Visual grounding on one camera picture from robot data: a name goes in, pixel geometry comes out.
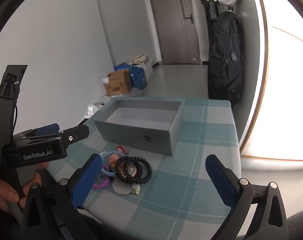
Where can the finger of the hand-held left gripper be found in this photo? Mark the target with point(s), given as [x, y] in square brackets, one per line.
[76, 133]
[45, 129]

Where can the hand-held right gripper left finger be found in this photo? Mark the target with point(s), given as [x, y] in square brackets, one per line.
[86, 180]

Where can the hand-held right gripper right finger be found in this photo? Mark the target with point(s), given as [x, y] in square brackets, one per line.
[220, 180]

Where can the red rimmed round badge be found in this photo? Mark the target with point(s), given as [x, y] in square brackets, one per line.
[120, 147]

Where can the white bead charm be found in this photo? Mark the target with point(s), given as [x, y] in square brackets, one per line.
[136, 188]

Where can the grey box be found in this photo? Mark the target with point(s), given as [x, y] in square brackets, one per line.
[141, 135]

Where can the person's left hand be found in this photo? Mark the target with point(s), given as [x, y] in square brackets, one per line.
[4, 192]

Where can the pink pig charm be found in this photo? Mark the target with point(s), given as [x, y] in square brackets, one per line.
[114, 158]

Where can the white round badge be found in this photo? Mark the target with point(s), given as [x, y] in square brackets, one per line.
[120, 188]

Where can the teal checked tablecloth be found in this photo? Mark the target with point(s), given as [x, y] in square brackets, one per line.
[191, 155]

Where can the white plastic parcel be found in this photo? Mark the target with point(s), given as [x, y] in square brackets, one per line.
[99, 102]

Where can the beige round badge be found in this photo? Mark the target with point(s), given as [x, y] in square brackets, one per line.
[128, 171]

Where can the brown cardboard box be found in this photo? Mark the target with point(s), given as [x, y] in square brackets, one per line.
[119, 85]

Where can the grey plastic parcel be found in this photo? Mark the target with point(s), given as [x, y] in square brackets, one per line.
[136, 93]

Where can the blue cardboard box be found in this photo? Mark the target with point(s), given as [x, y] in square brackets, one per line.
[137, 78]

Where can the person's dark clothing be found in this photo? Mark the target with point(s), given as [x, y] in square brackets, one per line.
[301, 225]

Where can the white plastic sack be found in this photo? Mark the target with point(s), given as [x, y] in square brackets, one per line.
[147, 72]

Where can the beige canvas bag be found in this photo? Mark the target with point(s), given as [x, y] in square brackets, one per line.
[141, 58]

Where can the black backpack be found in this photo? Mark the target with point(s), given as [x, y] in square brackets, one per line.
[224, 62]

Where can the grey door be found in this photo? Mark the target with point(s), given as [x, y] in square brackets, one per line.
[171, 30]

